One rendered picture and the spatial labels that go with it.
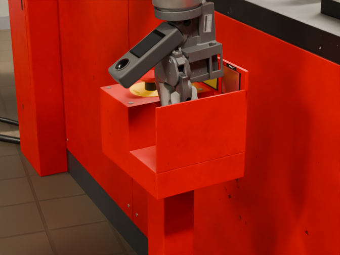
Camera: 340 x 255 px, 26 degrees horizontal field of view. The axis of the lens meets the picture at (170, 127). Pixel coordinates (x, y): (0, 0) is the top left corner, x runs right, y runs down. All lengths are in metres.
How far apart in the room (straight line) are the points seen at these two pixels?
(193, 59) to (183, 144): 0.13
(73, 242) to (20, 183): 0.46
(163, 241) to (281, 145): 0.30
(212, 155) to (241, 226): 0.47
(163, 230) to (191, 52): 0.33
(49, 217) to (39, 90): 0.45
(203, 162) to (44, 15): 1.46
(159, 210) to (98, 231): 1.11
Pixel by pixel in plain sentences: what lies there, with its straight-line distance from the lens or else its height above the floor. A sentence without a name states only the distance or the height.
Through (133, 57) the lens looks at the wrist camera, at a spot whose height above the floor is 0.87.
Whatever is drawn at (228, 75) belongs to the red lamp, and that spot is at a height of 0.82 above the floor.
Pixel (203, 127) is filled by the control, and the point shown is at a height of 0.76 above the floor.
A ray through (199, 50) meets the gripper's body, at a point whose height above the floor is 0.88.
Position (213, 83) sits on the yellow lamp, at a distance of 1.20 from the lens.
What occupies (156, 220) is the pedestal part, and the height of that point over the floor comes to 0.56.
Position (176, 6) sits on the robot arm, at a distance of 1.05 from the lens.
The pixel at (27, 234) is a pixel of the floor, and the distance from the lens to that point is 2.36.
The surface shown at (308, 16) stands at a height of 0.88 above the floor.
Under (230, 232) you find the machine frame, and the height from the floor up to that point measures 0.35.
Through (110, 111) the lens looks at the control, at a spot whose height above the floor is 0.75.
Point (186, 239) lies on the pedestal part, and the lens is 1.28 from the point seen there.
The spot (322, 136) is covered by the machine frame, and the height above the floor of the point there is 0.69.
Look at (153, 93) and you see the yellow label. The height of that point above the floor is 0.78.
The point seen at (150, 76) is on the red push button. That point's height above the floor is 0.81.
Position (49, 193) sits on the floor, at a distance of 2.58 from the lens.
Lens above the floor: 1.19
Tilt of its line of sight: 23 degrees down
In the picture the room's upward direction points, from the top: straight up
